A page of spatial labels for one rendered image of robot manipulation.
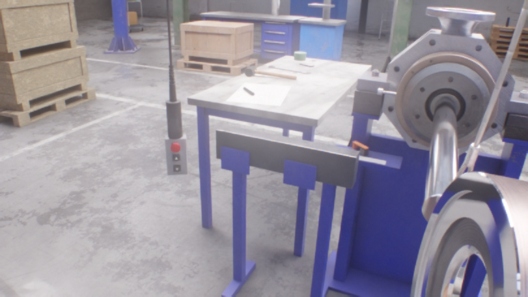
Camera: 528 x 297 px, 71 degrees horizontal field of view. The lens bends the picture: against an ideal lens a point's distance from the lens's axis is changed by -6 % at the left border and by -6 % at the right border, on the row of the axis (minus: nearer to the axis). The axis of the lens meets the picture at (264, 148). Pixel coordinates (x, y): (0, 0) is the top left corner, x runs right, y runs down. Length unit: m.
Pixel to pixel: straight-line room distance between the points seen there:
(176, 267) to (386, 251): 1.15
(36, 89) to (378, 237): 4.01
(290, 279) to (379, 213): 0.60
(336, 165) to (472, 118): 0.53
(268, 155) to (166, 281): 0.96
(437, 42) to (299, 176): 0.76
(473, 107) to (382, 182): 0.65
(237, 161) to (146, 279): 0.90
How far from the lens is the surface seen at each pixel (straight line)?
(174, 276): 2.24
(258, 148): 1.64
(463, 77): 1.51
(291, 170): 1.61
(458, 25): 1.67
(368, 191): 2.02
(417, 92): 1.53
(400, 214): 2.05
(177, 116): 1.19
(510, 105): 1.71
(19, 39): 4.83
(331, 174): 1.57
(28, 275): 2.49
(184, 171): 1.26
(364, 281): 2.23
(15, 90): 4.78
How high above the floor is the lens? 1.48
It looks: 24 degrees down
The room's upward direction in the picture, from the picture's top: 2 degrees clockwise
